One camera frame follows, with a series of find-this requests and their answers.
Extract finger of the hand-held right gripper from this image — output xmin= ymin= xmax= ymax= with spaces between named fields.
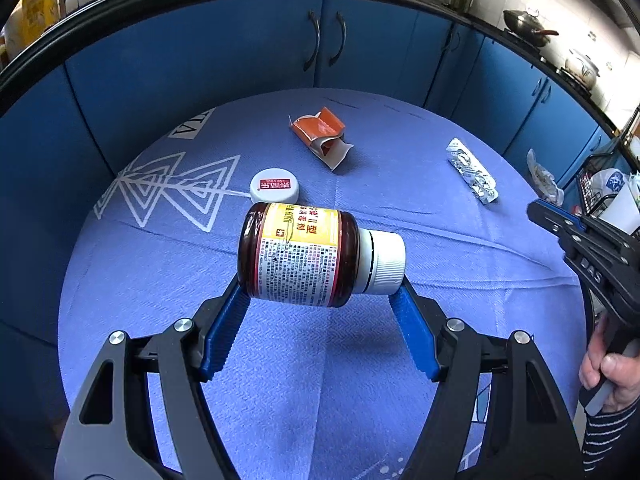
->
xmin=526 ymin=199 xmax=586 ymax=241

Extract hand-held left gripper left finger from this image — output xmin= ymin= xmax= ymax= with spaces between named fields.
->
xmin=54 ymin=275 xmax=251 ymax=480

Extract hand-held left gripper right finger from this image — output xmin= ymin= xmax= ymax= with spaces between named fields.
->
xmin=387 ymin=275 xmax=586 ymax=480

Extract brown bottle with white cap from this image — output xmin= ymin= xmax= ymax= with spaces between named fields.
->
xmin=237 ymin=202 xmax=407 ymax=309

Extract person's right forearm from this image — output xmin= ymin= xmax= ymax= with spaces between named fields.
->
xmin=582 ymin=400 xmax=640 ymax=473

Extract person's right hand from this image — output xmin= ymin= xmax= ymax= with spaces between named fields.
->
xmin=579 ymin=327 xmax=640 ymax=415

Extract clear plastic bag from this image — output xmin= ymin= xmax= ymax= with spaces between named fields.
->
xmin=526 ymin=149 xmax=566 ymax=206

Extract white plastic bag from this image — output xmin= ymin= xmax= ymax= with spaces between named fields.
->
xmin=592 ymin=169 xmax=630 ymax=202

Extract silver blister pack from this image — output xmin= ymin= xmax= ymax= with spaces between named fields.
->
xmin=446 ymin=137 xmax=501 ymax=205

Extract blue printed tablecloth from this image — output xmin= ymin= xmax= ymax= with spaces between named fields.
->
xmin=57 ymin=87 xmax=596 ymax=480

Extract white jar lid red label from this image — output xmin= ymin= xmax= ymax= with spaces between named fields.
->
xmin=249 ymin=167 xmax=302 ymax=206

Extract black wok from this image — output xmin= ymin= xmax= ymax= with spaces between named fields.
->
xmin=502 ymin=7 xmax=560 ymax=48

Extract orange crumpled carton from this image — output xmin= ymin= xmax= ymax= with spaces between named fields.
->
xmin=289 ymin=106 xmax=355 ymax=173

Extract blue kitchen cabinets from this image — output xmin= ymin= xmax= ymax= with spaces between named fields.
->
xmin=0 ymin=0 xmax=640 ymax=341

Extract yellow bag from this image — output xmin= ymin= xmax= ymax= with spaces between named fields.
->
xmin=5 ymin=0 xmax=61 ymax=56

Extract black wire rack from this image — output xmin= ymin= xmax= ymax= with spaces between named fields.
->
xmin=575 ymin=152 xmax=640 ymax=221

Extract metal cabinet handle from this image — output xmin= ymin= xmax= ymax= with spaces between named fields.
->
xmin=303 ymin=10 xmax=322 ymax=72
xmin=328 ymin=10 xmax=347 ymax=67

